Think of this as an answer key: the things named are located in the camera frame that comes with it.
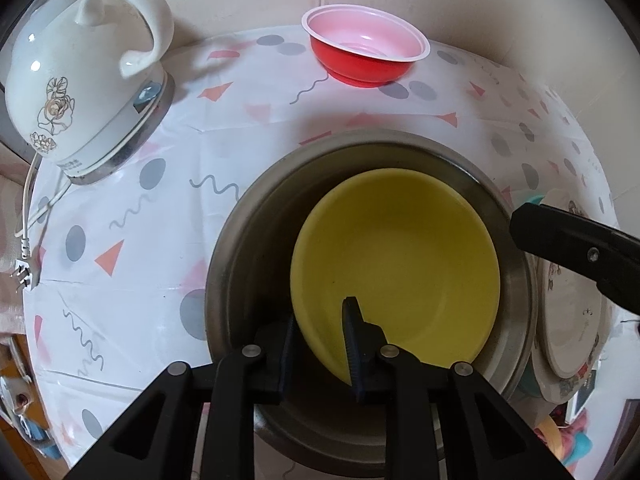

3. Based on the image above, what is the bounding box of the pink teal cloth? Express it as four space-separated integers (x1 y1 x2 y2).
534 404 592 474

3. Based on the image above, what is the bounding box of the white oval floral dish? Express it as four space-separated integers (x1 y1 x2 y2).
539 259 603 378

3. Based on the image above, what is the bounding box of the red pink plastic bowl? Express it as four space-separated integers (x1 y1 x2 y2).
300 3 431 88

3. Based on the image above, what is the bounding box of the yellow plastic bowl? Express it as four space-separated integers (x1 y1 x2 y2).
290 168 500 382

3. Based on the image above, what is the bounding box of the stainless steel bowl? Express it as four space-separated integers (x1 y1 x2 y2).
205 129 538 478

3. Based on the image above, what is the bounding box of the white ceramic electric kettle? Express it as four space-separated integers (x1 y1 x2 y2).
6 0 175 185

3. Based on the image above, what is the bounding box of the white patterned tablecloth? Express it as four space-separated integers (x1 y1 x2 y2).
24 25 616 464

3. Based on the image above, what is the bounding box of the white dragon pattern plate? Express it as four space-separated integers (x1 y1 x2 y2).
529 187 616 404

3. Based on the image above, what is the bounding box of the teal round plate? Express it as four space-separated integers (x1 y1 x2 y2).
514 193 549 401

